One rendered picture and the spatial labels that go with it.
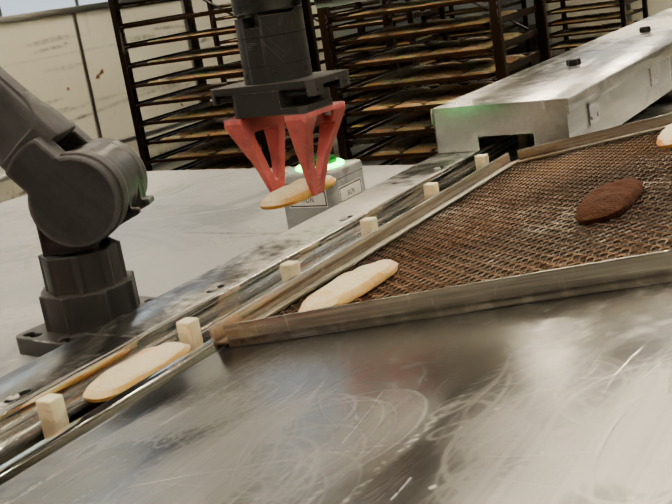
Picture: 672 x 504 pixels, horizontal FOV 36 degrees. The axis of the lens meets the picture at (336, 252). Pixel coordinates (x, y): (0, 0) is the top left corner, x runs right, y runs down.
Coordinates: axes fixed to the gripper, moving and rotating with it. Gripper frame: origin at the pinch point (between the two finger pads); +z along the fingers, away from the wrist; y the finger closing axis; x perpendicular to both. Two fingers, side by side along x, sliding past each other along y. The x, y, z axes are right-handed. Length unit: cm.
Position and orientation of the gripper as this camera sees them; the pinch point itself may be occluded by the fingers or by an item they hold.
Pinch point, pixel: (296, 185)
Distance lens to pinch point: 88.8
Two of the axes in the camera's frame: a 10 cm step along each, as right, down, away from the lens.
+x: -5.0, 2.9, -8.2
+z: 1.5, 9.6, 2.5
